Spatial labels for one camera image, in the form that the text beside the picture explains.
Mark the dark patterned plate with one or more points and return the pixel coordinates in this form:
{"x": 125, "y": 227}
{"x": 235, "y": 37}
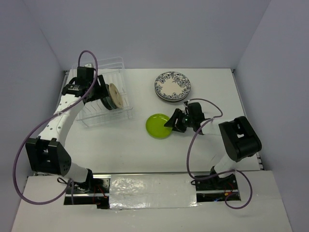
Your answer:
{"x": 172, "y": 81}

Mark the white wire dish rack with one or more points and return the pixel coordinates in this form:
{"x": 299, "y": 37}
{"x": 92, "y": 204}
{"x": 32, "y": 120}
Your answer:
{"x": 94, "y": 113}

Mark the teal green plate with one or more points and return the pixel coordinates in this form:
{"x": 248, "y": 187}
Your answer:
{"x": 110, "y": 102}

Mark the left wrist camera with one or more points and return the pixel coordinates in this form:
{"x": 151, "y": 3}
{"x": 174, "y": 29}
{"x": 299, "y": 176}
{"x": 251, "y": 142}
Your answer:
{"x": 89, "y": 65}

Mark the silver foil tape patch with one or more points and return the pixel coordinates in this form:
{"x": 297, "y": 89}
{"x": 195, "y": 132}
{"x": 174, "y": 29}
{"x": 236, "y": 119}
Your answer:
{"x": 151, "y": 191}

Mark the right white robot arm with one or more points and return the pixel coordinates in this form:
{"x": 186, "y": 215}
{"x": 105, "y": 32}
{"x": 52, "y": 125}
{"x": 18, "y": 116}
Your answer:
{"x": 239, "y": 138}

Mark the dark green plate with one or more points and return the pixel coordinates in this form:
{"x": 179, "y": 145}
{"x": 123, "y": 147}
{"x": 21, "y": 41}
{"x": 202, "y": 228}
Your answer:
{"x": 106, "y": 103}

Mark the beige plate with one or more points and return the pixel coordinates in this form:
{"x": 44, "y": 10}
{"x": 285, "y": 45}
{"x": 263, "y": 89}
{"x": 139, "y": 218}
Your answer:
{"x": 115, "y": 96}

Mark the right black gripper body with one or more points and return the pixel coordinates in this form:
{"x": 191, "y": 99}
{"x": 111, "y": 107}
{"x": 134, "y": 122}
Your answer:
{"x": 188, "y": 121}

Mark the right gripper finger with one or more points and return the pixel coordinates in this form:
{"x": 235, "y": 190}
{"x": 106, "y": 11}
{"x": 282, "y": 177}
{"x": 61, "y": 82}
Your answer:
{"x": 179, "y": 124}
{"x": 171, "y": 123}

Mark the white pink plate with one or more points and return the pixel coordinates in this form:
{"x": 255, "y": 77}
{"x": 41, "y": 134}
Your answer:
{"x": 172, "y": 96}

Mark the lime green plate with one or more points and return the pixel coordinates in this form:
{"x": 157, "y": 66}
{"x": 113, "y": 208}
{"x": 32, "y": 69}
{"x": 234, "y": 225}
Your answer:
{"x": 155, "y": 126}

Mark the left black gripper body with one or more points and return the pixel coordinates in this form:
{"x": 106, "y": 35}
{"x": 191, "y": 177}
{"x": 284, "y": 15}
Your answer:
{"x": 95, "y": 93}

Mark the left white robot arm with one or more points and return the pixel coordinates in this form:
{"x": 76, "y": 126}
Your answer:
{"x": 46, "y": 153}

